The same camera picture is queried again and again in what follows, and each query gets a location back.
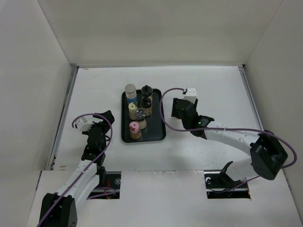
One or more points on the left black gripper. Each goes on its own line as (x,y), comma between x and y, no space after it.
(103,124)

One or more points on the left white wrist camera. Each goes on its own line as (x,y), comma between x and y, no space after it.
(82,124)

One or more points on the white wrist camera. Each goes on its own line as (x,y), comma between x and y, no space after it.
(82,124)
(190,94)

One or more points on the black knob cap bottle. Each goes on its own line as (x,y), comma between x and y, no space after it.
(146,91)

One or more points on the yellow cap spice bottle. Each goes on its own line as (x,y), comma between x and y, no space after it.
(132,107)

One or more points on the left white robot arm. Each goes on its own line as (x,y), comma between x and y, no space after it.
(60,209)

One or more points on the tall blue label bottle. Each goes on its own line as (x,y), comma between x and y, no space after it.
(131,94)

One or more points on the aluminium table rail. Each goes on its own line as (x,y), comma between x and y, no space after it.
(250,97)
(65,107)

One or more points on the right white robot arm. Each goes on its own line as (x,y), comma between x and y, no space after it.
(266,156)

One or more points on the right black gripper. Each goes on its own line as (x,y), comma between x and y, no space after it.
(174,109)

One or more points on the right aluminium table rail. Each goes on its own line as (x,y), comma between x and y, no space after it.
(250,97)

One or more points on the black rectangular plastic tray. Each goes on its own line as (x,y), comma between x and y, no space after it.
(155,130)

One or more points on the pink cap spice bottle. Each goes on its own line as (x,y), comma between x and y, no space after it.
(135,131)

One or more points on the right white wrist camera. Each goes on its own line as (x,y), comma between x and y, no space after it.
(190,94)

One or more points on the left aluminium table rail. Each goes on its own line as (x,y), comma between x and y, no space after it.
(65,107)

